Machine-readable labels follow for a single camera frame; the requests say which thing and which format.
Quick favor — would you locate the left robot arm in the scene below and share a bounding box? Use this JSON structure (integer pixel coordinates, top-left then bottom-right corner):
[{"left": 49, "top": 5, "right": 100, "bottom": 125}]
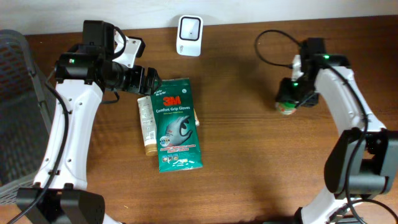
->
[{"left": 16, "top": 20, "right": 162, "bottom": 223}]

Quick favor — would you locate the white tube with gold cap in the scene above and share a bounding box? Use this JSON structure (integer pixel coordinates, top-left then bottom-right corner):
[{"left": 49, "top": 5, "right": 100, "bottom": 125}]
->
[{"left": 137, "top": 96, "right": 158, "bottom": 156}]

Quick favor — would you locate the grey plastic basket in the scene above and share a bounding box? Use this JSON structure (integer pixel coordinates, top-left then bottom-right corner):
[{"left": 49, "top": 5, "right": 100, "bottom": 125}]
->
[{"left": 1, "top": 29, "right": 55, "bottom": 205}]

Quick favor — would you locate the green lid seasoning jar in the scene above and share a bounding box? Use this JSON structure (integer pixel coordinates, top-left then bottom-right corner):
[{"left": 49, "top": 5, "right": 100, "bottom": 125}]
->
[{"left": 275, "top": 102, "right": 297, "bottom": 115}]

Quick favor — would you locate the white barcode scanner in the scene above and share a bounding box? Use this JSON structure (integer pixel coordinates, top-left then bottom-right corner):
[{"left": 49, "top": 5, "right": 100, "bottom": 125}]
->
[{"left": 176, "top": 15, "right": 203, "bottom": 57}]

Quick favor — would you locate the left camera cable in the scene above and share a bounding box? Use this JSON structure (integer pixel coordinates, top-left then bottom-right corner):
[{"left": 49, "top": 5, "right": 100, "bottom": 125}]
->
[{"left": 6, "top": 70, "right": 121, "bottom": 224}]

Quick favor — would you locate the orange white small packet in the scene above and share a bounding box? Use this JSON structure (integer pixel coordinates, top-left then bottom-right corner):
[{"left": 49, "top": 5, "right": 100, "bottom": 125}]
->
[{"left": 193, "top": 110, "right": 200, "bottom": 127}]

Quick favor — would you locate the green packaged item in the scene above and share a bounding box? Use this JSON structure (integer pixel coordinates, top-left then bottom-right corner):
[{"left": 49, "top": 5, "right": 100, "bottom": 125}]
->
[{"left": 150, "top": 78, "right": 203, "bottom": 173}]

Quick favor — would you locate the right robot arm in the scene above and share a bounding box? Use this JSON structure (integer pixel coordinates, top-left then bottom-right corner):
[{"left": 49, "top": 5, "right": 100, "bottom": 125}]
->
[{"left": 275, "top": 38, "right": 397, "bottom": 223}]

